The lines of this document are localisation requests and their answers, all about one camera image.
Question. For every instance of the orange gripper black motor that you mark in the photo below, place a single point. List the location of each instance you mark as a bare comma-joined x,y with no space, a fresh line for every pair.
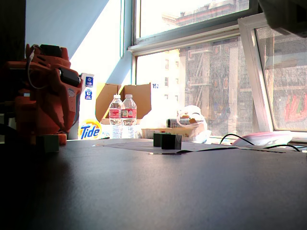
51,100

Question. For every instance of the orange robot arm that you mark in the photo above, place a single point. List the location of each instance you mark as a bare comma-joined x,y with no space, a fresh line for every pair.
26,107

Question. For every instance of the white paper grid sheet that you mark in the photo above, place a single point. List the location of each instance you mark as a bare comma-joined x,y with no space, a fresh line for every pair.
134,145

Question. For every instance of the dark green cube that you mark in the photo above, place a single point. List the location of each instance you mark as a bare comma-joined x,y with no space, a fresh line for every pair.
170,142

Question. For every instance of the Tide detergent box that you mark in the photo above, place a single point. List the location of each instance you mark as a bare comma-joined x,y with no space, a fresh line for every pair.
90,131

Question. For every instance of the clear water bottle red label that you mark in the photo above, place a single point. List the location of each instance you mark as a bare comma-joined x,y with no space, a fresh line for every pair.
130,112
116,115

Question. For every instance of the brown cardboard box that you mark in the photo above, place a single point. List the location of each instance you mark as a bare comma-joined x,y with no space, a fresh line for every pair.
140,100

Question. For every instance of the translucent blind wand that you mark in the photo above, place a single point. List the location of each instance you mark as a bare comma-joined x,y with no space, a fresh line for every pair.
122,28

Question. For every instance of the dark printed can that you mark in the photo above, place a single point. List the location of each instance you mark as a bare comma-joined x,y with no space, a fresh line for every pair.
172,122

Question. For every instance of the flat printed cardboard box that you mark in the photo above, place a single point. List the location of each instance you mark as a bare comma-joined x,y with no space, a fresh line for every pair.
189,133

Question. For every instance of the white plastic bag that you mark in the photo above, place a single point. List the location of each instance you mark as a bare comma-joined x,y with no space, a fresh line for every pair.
194,112

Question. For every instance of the white open window sash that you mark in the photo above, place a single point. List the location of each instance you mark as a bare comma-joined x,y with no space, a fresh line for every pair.
257,79

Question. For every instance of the pink white plastic object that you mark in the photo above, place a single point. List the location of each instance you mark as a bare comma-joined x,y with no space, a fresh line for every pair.
268,137

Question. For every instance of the blurry grey object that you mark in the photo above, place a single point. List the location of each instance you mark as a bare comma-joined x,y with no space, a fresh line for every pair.
285,16

